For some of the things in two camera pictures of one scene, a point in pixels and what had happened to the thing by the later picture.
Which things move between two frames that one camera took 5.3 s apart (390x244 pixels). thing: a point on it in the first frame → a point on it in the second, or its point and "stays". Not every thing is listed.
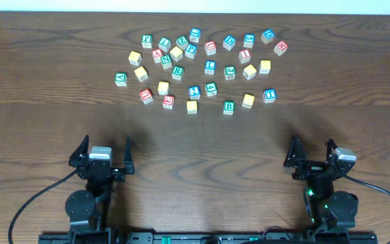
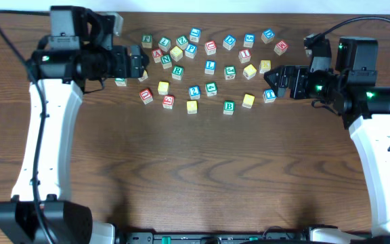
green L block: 164,43 stays
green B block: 229,107 stays
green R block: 177,72 stays
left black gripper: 101,170 → 136,62
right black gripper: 311,167 → 302,74
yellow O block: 248,101 stays
